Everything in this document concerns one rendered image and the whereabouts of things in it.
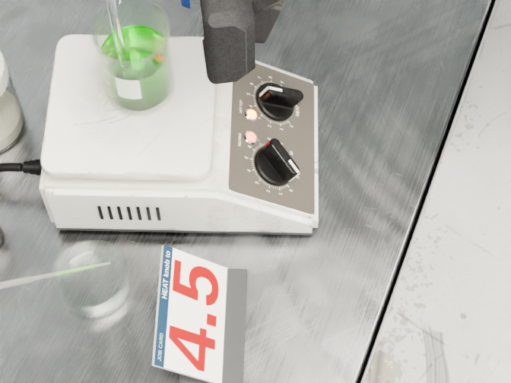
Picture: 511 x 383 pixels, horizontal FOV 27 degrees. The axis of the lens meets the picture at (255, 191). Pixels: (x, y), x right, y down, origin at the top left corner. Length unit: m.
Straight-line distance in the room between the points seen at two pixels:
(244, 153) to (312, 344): 0.15
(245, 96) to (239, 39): 0.24
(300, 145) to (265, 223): 0.07
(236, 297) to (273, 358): 0.05
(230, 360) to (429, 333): 0.15
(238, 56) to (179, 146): 0.18
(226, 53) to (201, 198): 0.20
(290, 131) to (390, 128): 0.10
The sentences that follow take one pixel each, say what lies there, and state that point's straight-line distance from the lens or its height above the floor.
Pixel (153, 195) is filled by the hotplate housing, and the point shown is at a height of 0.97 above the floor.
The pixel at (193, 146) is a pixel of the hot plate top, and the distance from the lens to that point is 0.75.
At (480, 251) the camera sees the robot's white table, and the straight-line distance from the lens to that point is 0.82.
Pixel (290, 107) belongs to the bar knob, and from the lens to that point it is 0.81.
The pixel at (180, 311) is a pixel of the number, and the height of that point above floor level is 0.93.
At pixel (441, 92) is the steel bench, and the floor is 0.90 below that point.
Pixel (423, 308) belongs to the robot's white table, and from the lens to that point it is 0.79.
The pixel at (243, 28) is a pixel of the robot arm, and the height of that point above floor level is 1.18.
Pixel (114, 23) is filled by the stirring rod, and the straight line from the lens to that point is 0.69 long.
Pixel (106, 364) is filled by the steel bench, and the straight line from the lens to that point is 0.78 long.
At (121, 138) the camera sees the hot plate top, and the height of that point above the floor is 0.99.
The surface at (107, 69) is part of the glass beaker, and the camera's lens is 0.73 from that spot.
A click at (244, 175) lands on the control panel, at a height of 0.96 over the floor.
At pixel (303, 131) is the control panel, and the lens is 0.81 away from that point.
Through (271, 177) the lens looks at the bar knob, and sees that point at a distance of 0.77.
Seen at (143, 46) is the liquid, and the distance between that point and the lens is 0.74.
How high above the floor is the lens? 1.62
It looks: 61 degrees down
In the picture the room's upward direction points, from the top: straight up
